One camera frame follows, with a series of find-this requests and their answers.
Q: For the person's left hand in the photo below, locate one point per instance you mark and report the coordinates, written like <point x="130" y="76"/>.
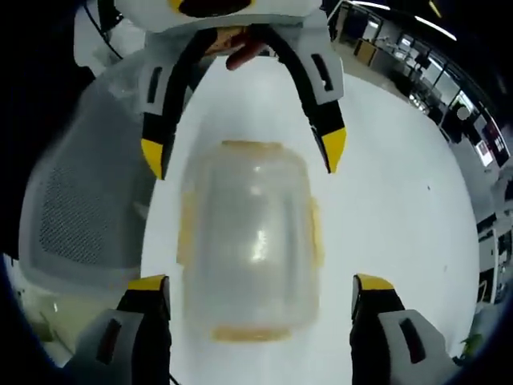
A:
<point x="240" y="58"/>

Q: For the yellow cabinet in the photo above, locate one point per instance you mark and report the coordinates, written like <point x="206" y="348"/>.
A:
<point x="365" y="53"/>

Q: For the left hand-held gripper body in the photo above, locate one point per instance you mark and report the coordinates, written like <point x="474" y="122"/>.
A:
<point x="152" y="14"/>

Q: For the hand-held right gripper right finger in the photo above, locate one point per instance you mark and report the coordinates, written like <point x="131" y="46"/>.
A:
<point x="372" y="321"/>

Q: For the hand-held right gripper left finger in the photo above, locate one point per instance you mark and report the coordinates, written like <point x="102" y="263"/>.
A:
<point x="148" y="321"/>

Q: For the clear container with yellow buckles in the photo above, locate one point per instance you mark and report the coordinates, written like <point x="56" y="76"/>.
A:
<point x="248" y="240"/>

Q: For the green potted plant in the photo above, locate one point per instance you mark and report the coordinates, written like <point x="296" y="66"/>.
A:
<point x="473" y="345"/>

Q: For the white mesh office chair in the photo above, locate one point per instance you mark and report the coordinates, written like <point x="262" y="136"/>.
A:
<point x="80" y="200"/>

